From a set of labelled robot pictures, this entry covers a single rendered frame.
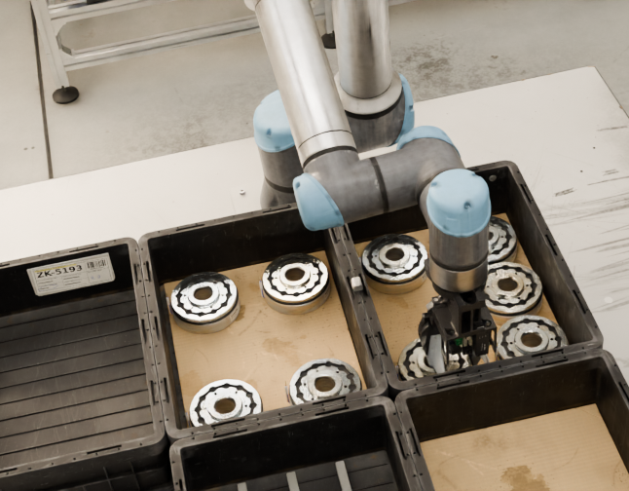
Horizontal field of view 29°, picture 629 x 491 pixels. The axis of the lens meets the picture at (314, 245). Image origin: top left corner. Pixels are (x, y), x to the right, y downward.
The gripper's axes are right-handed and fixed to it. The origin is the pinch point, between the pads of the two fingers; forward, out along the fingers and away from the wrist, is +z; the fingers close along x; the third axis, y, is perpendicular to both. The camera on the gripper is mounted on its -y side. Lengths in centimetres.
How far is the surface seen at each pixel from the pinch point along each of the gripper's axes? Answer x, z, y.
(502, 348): 6.9, -1.2, 0.9
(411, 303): -2.0, 2.0, -14.2
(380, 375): -12.3, -8.0, 5.6
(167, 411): -40.8, -8.0, 2.7
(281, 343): -22.7, 2.0, -12.7
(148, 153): -35, 85, -165
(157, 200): -36, 15, -65
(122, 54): -35, 73, -199
